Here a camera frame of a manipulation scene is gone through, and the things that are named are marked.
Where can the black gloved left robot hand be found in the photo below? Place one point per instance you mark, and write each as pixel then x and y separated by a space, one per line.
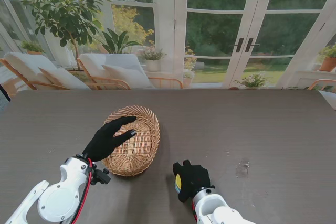
pixel 101 144

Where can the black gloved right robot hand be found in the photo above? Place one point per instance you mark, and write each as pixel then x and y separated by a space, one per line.
pixel 195 179

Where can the yellow round culture dish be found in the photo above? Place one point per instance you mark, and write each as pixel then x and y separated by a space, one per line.
pixel 178 180

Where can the oval wicker basket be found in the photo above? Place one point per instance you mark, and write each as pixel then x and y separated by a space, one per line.
pixel 139 153

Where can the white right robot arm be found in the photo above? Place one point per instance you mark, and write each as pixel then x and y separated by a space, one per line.
pixel 215 208

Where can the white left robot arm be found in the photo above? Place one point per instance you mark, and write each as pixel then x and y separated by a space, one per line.
pixel 59 202

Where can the white throw pillow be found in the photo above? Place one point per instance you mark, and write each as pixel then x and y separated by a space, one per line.
pixel 126 75
pixel 63 78

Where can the white cushioned lounge chair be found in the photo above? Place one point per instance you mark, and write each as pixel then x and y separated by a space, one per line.
pixel 23 65
pixel 115 62

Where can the flowering plant in white pot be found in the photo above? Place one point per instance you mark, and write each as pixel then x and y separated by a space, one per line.
pixel 152 58

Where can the broad-leaf green plant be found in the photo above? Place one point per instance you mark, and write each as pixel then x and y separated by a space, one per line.
pixel 118 41

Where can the low white flowering plant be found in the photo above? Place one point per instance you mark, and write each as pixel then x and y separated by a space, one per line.
pixel 252 81

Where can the yellow flowers in pale pot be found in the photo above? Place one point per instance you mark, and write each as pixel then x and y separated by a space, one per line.
pixel 189 62

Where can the small plant in orange pot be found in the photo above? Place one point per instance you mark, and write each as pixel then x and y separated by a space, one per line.
pixel 32 47

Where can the large leafy potted tree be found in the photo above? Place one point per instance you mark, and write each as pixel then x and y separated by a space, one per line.
pixel 60 11

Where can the plant in terracotta pot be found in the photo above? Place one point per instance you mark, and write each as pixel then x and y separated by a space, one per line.
pixel 328 62

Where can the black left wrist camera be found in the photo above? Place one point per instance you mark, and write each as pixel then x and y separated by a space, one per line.
pixel 100 176

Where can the orange frame chair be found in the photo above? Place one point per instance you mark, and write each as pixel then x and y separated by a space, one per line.
pixel 319 82

